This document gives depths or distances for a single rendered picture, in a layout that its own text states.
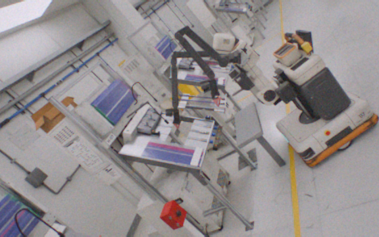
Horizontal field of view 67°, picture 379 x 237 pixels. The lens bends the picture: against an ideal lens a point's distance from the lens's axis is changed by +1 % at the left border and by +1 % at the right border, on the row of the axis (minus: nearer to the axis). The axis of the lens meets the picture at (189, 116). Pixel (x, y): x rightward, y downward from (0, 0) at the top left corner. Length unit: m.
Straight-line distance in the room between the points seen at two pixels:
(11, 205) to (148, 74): 2.30
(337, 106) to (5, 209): 2.37
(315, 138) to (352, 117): 0.32
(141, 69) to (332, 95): 2.25
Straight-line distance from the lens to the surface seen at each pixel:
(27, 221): 1.96
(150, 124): 2.69
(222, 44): 2.32
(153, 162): 2.41
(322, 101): 2.49
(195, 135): 2.66
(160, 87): 3.72
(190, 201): 2.64
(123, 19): 5.74
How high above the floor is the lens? 1.72
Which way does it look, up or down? 17 degrees down
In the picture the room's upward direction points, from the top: 43 degrees counter-clockwise
